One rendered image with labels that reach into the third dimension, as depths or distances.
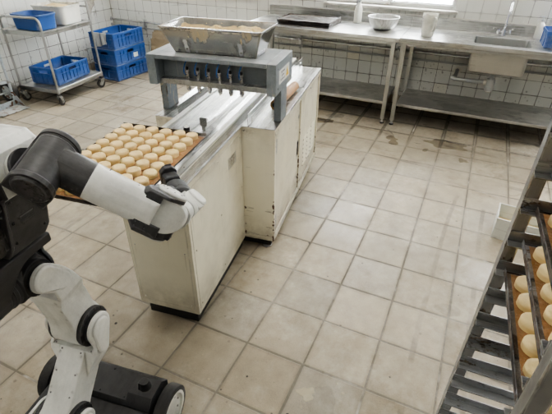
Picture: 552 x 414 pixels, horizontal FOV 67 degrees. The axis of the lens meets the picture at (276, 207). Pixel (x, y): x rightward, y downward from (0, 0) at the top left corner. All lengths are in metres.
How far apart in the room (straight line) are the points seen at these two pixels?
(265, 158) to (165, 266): 0.80
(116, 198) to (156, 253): 1.08
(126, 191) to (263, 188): 1.53
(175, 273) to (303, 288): 0.78
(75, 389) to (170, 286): 0.70
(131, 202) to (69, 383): 0.87
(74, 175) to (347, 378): 1.55
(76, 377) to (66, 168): 0.89
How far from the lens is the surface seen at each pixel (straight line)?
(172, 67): 2.49
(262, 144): 2.34
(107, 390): 1.95
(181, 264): 2.04
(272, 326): 2.28
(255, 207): 2.56
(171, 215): 1.07
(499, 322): 1.30
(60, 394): 1.75
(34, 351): 2.47
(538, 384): 0.76
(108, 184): 1.02
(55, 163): 1.02
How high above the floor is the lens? 1.73
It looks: 33 degrees down
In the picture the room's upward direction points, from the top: 1 degrees clockwise
